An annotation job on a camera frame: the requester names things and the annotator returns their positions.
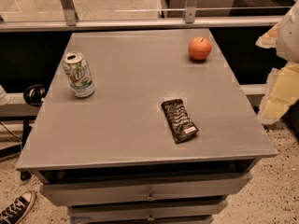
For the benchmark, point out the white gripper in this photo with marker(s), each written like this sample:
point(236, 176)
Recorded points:
point(290, 37)

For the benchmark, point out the red orange apple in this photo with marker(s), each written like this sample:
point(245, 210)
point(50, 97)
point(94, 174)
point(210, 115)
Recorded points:
point(199, 48)

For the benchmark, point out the upper metal drawer knob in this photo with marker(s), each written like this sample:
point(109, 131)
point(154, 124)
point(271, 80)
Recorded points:
point(150, 197)

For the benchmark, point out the metal railing bracket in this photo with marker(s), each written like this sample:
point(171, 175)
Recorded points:
point(190, 11)
point(70, 14)

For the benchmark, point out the left metal railing bracket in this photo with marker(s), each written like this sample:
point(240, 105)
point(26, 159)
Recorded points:
point(70, 14)

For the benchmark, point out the white green 7up can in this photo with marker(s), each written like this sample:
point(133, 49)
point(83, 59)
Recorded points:
point(78, 74)

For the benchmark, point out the right metal railing bracket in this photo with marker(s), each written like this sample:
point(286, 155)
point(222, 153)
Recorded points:
point(190, 11)

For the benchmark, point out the black snack bar wrapper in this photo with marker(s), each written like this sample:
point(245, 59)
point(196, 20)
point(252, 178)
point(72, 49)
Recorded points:
point(180, 124)

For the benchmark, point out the black white sneaker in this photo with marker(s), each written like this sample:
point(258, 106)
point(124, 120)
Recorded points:
point(19, 209)

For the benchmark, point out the metal railing beam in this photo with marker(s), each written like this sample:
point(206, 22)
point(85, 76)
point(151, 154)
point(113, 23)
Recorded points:
point(168, 23)

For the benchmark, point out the grey cabinet with drawers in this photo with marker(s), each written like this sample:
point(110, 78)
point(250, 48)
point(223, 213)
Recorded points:
point(121, 132)

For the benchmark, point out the lower metal drawer knob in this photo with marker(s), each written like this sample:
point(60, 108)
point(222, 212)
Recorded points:
point(150, 217)

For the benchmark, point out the lower grey drawer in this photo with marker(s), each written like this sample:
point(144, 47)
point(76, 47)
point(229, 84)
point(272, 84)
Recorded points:
point(172, 210)

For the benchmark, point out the grey side bench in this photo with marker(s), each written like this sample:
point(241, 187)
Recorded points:
point(12, 105)

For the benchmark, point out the metal drawer knob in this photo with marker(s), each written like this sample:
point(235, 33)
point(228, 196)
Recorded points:
point(150, 197)
point(150, 217)

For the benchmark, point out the black round headphones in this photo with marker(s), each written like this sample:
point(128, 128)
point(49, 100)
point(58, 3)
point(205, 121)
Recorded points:
point(34, 95)

